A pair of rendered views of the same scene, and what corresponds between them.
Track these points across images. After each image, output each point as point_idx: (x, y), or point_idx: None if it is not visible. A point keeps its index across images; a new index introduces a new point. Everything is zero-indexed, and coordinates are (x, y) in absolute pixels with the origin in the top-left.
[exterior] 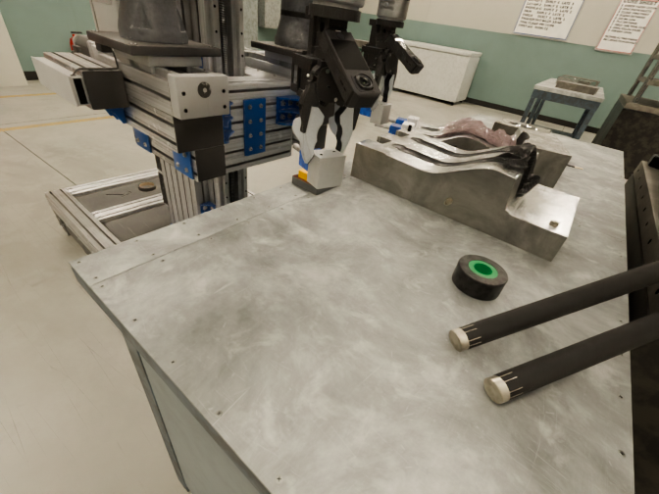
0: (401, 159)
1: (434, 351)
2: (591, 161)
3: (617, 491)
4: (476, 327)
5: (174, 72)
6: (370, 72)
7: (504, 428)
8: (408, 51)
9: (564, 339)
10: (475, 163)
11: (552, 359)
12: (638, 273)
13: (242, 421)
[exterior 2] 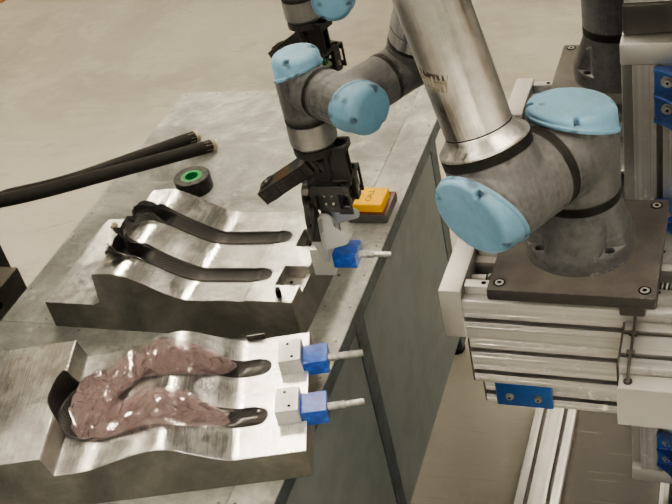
0: (272, 215)
1: (225, 143)
2: None
3: (152, 138)
4: (203, 141)
5: (538, 83)
6: (276, 46)
7: None
8: (281, 171)
9: (143, 182)
10: (185, 214)
11: (166, 141)
12: (94, 170)
13: None
